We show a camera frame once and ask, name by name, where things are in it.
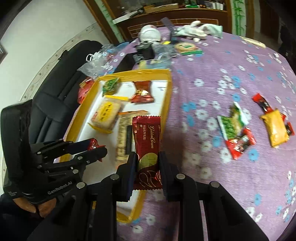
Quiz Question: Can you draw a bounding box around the small red candy packet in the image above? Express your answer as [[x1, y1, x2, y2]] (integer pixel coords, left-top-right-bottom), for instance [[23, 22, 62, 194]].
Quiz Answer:
[[86, 138, 107, 163]]

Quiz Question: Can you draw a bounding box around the long orange cake packet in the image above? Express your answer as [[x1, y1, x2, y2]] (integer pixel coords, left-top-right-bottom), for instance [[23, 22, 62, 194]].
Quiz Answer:
[[115, 110, 149, 166]]

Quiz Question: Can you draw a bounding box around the yellow pastry packet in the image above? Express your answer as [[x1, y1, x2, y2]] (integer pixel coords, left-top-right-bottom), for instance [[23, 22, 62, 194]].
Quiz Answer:
[[88, 95, 130, 134]]

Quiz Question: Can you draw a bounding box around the dark red Golden Crown wafer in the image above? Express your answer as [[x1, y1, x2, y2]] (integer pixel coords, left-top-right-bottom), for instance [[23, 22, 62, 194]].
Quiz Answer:
[[132, 116, 162, 190]]

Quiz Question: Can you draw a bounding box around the red black candy packet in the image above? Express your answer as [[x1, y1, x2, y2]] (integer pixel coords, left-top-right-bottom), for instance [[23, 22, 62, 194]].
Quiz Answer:
[[225, 127, 256, 160]]

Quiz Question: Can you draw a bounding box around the green and white snack packet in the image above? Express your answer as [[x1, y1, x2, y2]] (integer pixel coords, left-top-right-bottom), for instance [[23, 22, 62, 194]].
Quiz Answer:
[[217, 101, 249, 141]]

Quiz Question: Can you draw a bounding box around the dark red jujube snack packet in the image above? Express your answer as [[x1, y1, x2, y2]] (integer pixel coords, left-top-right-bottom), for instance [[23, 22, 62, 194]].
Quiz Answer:
[[130, 81, 154, 103]]

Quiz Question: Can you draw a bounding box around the yellow foil snack packet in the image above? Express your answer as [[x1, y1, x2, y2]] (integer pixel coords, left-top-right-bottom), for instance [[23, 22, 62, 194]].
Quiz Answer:
[[260, 109, 290, 148]]

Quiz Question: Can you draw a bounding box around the small green snack packet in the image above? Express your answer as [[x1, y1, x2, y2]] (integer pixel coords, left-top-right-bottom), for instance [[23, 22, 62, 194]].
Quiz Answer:
[[102, 77, 120, 96]]

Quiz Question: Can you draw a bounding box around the person's left hand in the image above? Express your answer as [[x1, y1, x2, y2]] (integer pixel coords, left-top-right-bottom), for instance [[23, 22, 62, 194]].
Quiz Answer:
[[13, 197, 57, 218]]

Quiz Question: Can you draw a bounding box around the black leather sofa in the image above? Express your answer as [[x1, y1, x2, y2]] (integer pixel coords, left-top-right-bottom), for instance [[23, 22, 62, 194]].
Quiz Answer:
[[29, 40, 102, 144]]

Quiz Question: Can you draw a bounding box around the yellow tray with white bottom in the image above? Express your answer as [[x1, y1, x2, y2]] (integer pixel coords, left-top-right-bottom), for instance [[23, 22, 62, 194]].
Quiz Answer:
[[66, 69, 172, 223]]

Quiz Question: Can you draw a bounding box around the red bag on sofa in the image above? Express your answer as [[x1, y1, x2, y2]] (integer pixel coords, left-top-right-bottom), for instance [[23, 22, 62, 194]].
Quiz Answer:
[[77, 77, 94, 104]]

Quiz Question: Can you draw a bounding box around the purple floral tablecloth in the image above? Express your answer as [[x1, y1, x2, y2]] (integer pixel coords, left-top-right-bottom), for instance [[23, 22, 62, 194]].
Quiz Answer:
[[62, 25, 296, 241]]

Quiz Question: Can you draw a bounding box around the clear plastic bag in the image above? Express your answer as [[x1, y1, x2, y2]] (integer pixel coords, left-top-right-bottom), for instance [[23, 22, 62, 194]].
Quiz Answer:
[[77, 44, 118, 79]]

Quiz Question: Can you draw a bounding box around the black box on table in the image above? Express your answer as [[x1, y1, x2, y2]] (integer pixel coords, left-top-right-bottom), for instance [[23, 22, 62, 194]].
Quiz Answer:
[[133, 43, 155, 64]]

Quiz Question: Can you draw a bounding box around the round biscuit green packet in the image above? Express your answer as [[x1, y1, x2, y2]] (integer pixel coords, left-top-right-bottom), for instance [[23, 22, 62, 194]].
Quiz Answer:
[[174, 42, 204, 55]]

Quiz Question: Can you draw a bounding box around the white round container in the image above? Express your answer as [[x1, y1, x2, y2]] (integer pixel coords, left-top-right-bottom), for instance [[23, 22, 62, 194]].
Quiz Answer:
[[138, 25, 162, 43]]

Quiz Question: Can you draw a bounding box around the wooden cabinet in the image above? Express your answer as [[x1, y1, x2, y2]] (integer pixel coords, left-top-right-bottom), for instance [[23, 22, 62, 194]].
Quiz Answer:
[[83, 0, 255, 45]]

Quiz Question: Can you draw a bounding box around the white plush toy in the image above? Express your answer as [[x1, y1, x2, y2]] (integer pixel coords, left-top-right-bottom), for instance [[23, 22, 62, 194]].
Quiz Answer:
[[175, 21, 223, 39]]

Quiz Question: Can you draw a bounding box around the purple perforated stand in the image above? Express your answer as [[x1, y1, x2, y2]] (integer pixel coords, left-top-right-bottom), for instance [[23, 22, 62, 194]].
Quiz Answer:
[[161, 17, 178, 44]]

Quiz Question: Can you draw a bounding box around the framed wall picture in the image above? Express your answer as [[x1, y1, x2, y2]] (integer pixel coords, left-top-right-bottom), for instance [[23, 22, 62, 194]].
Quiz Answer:
[[0, 44, 7, 63]]

